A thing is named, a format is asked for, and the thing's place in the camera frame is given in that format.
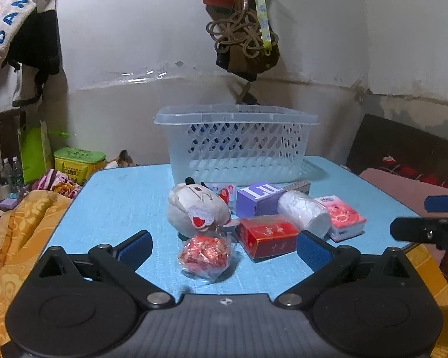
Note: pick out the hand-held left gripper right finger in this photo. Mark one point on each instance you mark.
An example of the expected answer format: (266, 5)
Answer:
(313, 249)

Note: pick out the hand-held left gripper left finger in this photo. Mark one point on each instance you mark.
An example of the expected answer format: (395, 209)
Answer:
(136, 249)

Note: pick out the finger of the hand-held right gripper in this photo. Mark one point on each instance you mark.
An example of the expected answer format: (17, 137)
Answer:
(441, 202)
(414, 228)

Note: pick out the white tissue roll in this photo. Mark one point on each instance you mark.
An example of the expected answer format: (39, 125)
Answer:
(302, 210)

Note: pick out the pink tissue packet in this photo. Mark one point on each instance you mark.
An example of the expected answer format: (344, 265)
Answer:
(343, 218)

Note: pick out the red gold-printed box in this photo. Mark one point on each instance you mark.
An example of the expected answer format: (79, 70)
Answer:
(267, 236)

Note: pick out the small grey box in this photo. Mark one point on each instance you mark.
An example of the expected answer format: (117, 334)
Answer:
(298, 187)

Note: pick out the red candy bag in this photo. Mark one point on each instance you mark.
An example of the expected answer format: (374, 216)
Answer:
(205, 255)

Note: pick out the white plush toy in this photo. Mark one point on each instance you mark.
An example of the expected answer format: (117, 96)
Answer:
(196, 209)

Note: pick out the small pink white packet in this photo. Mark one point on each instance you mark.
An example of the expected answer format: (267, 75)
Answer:
(222, 190)

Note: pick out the clear plastic lattice basket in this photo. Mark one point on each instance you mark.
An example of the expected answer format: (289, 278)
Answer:
(239, 145)

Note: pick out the dark wooden headboard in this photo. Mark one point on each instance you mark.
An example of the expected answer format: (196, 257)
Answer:
(395, 141)

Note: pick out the white orange snack packet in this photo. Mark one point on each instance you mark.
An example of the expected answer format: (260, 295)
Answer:
(112, 165)

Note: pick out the floral blanket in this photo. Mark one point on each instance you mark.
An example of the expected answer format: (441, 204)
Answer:
(58, 186)

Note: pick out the green yellow box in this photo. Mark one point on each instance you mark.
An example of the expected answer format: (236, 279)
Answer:
(78, 162)

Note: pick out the yellow patterned blanket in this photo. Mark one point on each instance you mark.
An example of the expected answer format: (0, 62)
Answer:
(18, 238)

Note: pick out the small purple box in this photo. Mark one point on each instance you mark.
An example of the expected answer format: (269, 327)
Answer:
(8, 203)

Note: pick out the green shopping bag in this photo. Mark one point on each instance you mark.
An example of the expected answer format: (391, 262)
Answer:
(35, 153)

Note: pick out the clear water bottle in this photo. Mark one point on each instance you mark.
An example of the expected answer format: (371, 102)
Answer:
(18, 171)
(6, 173)

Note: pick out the black wall charger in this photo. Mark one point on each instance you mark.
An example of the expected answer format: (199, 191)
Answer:
(247, 95)

